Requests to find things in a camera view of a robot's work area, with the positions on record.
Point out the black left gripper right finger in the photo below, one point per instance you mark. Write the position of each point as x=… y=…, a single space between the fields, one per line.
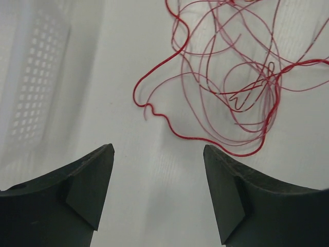
x=254 y=209

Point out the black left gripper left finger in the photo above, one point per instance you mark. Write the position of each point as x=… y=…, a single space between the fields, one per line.
x=60 y=208

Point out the translucent white perforated basket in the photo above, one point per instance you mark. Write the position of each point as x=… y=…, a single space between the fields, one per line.
x=32 y=76

